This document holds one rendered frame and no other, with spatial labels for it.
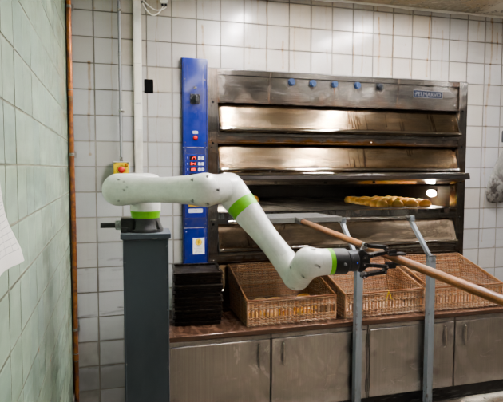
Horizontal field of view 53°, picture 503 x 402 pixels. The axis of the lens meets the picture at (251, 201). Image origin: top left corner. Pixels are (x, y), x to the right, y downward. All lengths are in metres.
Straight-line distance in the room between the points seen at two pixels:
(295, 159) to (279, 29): 0.85
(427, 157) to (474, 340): 1.29
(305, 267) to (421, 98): 2.36
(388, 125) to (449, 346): 1.51
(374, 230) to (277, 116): 1.07
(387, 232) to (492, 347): 0.98
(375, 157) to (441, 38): 0.99
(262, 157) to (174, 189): 1.53
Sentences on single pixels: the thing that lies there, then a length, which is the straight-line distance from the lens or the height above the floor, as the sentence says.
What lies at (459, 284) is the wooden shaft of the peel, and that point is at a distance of 1.63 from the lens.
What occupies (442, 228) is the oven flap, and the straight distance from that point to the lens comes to 3.96.
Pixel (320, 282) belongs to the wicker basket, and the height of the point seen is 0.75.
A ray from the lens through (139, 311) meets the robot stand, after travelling 2.18.
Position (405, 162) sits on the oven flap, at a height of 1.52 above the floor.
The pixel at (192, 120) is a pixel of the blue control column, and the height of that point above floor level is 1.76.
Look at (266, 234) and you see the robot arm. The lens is 1.85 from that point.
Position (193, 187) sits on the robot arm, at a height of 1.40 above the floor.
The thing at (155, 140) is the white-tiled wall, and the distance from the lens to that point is 3.16.
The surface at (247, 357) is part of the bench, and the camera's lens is 2.89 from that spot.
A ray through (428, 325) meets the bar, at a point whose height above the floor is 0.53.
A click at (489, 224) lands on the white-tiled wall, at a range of 4.20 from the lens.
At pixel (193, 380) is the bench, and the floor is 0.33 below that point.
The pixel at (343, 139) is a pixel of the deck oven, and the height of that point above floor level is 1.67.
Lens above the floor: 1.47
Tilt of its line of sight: 4 degrees down
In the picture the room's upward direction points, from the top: straight up
